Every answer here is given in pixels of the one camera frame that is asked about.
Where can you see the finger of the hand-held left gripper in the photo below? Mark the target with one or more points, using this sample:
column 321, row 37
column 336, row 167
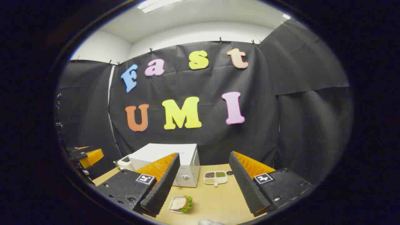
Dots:
column 92, row 157

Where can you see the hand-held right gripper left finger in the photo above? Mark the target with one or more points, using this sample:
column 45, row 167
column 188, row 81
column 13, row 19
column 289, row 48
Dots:
column 162, row 187

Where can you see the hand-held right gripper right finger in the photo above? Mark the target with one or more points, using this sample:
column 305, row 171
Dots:
column 247, row 187

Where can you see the lettuce sandwich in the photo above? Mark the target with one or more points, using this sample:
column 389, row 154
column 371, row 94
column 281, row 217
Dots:
column 178, row 203

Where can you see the white microwave oven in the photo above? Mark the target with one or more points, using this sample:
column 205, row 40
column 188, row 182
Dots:
column 165, row 153

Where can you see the white rectangular tray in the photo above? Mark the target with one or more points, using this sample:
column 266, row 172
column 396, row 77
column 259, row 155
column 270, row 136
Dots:
column 170, row 208

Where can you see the white sectioned grain dish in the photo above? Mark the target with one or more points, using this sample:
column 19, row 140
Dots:
column 215, row 178

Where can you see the white toaster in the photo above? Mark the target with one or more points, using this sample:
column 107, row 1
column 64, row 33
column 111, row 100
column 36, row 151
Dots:
column 125, row 163

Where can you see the black backdrop cloth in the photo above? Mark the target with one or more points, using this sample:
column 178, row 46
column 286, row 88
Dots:
column 203, row 84

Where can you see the ceiling light panel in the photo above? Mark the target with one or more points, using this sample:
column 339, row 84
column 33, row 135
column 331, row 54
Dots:
column 156, row 4
column 286, row 16

